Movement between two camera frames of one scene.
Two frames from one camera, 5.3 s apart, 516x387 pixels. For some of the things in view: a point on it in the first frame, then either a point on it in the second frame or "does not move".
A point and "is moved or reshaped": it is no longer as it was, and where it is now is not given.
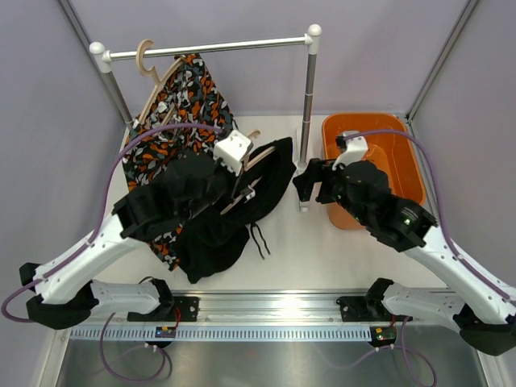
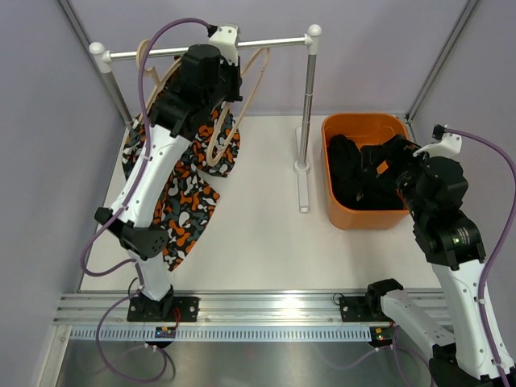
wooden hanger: [247, 166] to [222, 118]
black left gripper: [232, 179] to [233, 71]
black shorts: [215, 236] is moved or reshaped
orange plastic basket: [397, 156] does not move
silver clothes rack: [310, 42] does not move
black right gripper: [305, 183] to [399, 151]
